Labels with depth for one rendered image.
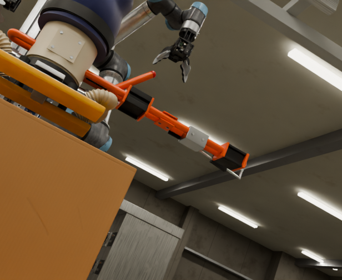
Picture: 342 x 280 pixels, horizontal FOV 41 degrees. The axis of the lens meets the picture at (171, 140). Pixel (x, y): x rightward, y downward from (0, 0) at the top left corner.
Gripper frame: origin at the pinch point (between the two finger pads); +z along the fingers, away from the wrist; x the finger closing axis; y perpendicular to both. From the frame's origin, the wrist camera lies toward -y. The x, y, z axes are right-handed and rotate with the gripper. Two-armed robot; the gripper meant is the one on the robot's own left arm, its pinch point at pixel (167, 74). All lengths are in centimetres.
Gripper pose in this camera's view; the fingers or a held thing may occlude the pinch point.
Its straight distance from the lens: 187.0
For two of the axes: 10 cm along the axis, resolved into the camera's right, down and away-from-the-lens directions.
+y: 3.6, -2.2, -9.1
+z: -3.8, 8.6, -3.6
